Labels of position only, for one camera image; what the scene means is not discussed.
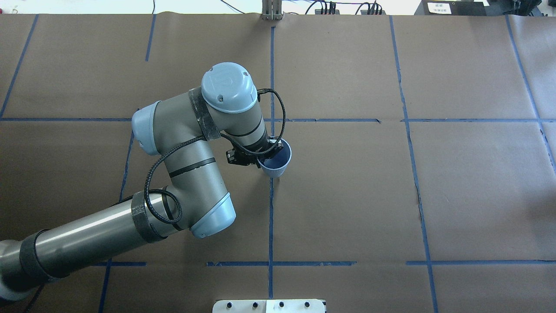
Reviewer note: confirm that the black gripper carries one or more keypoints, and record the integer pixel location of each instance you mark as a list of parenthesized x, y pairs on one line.
[(263, 150)]

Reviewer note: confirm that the light blue plastic cup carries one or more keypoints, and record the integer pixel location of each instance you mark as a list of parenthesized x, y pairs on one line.
[(276, 166)]

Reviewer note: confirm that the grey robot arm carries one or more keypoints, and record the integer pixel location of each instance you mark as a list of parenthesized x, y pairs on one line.
[(182, 189)]

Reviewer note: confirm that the white mounting pole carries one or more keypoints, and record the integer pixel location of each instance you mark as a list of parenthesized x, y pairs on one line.
[(270, 306)]

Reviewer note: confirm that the orange black connector block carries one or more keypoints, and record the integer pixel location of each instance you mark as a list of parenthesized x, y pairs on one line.
[(326, 8)]

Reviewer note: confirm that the black rectangular box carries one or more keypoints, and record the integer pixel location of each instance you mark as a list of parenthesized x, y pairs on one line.
[(450, 8)]

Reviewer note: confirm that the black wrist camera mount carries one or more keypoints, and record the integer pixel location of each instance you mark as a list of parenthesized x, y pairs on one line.
[(239, 158)]

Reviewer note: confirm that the aluminium frame post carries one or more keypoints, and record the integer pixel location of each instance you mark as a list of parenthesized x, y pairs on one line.
[(271, 10)]

